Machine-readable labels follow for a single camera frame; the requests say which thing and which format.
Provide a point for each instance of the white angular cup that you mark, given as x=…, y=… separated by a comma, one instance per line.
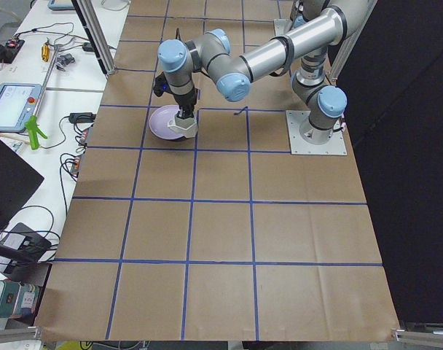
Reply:
x=186, y=127

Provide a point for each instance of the yellow screwdriver handle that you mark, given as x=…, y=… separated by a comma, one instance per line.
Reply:
x=45, y=52

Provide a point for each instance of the lavender plate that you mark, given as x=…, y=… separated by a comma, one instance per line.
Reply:
x=159, y=119

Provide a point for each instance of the green plastic clamp tool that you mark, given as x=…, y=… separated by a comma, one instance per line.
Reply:
x=34, y=132

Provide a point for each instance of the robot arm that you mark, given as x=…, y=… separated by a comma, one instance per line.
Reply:
x=315, y=25

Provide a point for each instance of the aluminium frame post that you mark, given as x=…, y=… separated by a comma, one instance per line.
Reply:
x=91, y=25

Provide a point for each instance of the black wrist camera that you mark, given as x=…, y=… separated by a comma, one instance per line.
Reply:
x=160, y=85

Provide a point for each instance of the black monitor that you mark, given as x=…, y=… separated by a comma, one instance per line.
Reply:
x=18, y=182

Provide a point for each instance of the teach pendant tablet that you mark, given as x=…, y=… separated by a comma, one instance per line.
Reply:
x=17, y=104

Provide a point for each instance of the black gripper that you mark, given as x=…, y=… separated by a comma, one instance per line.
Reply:
x=185, y=98

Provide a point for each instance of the long metal rod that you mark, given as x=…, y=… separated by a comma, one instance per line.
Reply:
x=46, y=78

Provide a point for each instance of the black power adapter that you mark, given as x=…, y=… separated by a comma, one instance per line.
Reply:
x=81, y=117

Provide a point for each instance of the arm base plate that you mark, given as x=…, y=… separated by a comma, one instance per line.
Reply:
x=304, y=139

